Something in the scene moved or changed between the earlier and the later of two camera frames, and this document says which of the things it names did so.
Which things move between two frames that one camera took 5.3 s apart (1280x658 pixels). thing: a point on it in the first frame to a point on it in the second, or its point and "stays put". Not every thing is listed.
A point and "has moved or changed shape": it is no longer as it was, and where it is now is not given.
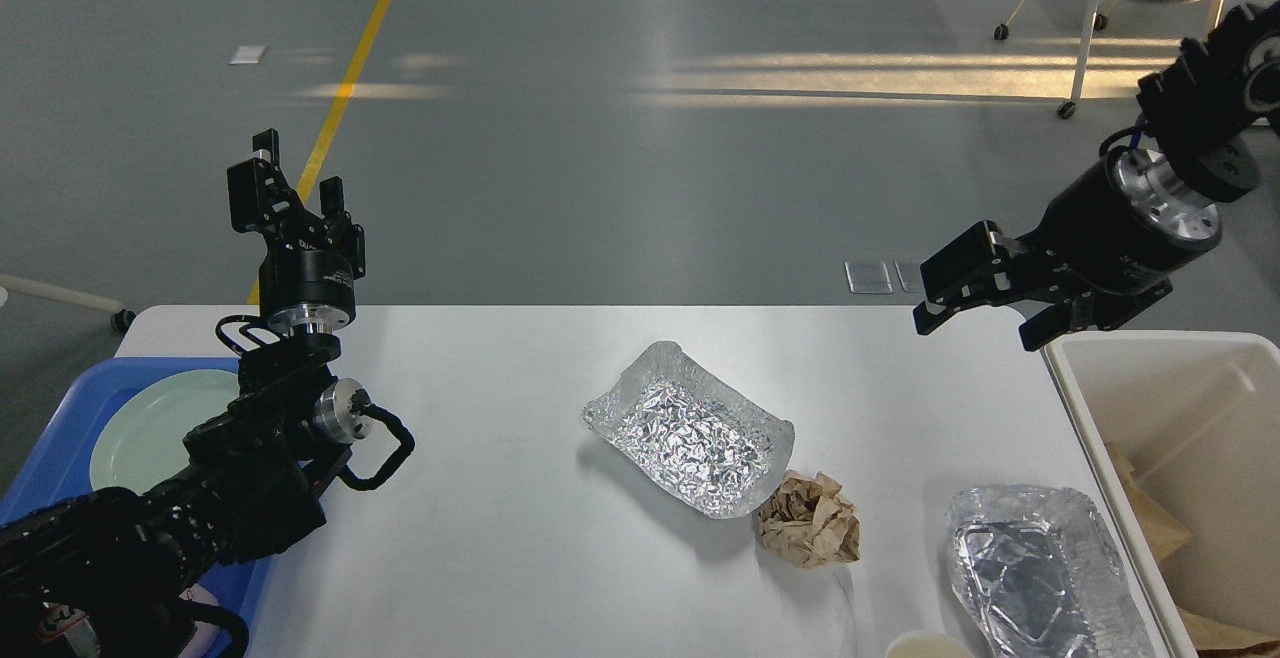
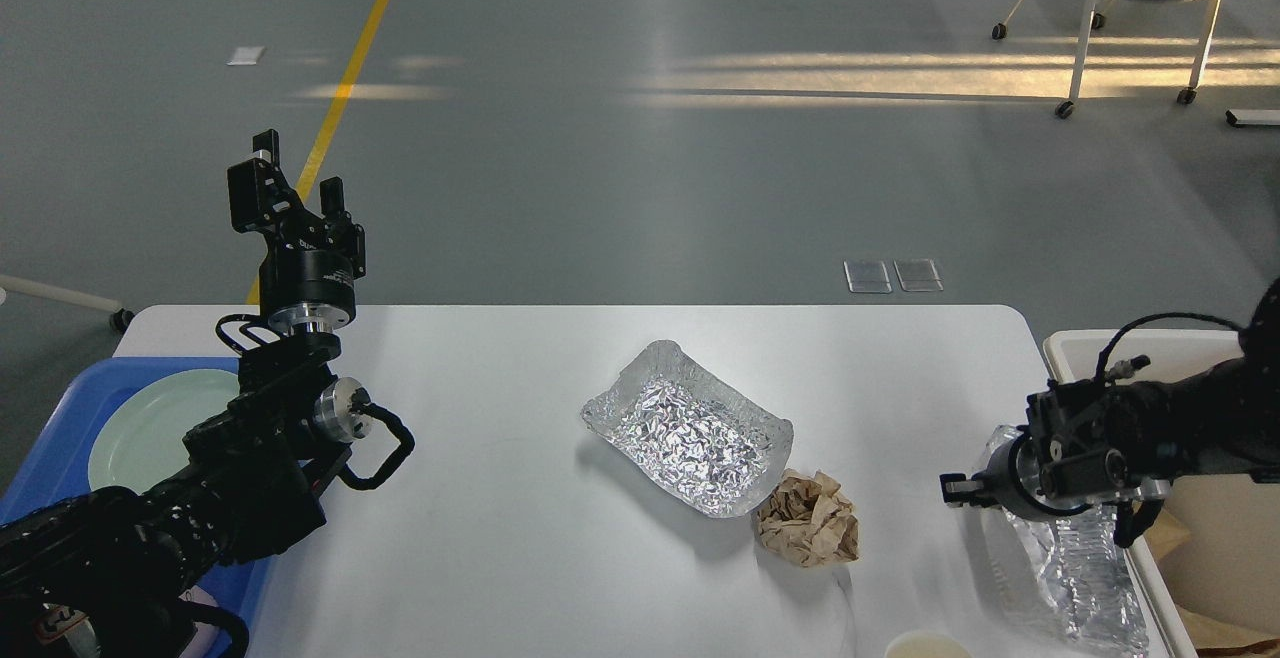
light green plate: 142,439 stays put
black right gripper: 1119,229 to 1011,477
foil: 1035,575 has moved or changed shape
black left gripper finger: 336,224 stays put
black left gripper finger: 261,194 stays put
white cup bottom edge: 928,645 stays put
